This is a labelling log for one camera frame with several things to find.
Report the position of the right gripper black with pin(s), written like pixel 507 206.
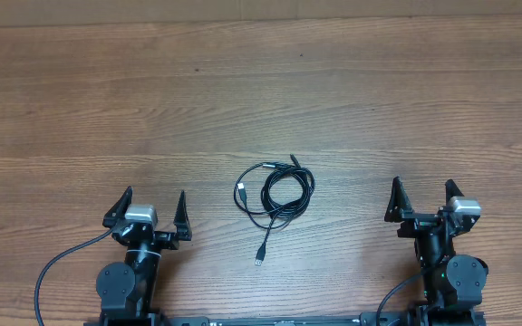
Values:
pixel 400 211

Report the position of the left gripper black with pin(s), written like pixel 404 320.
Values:
pixel 180 222

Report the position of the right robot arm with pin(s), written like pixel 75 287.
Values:
pixel 452 283

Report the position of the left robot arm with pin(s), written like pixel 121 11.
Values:
pixel 127 288

